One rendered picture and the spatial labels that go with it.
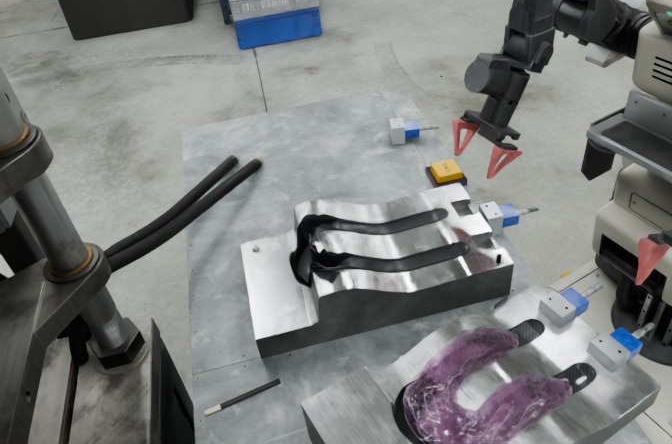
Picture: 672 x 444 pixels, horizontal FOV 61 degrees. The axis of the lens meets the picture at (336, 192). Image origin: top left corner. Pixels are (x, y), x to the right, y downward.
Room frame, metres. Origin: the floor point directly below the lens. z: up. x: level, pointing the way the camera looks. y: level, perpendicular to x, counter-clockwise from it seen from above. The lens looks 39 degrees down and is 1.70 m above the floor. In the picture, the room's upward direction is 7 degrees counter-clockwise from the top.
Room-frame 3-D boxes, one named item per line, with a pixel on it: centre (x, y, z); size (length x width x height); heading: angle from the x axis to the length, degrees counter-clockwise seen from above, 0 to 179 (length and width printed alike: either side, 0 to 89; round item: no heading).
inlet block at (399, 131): (1.30, -0.24, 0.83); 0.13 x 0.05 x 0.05; 88
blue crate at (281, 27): (4.02, 0.28, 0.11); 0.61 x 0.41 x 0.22; 97
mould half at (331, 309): (0.81, -0.05, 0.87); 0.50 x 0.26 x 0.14; 99
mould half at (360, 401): (0.47, -0.19, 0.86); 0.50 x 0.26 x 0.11; 116
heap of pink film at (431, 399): (0.48, -0.19, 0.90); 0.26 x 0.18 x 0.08; 116
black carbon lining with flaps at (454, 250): (0.80, -0.07, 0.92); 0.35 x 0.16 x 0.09; 99
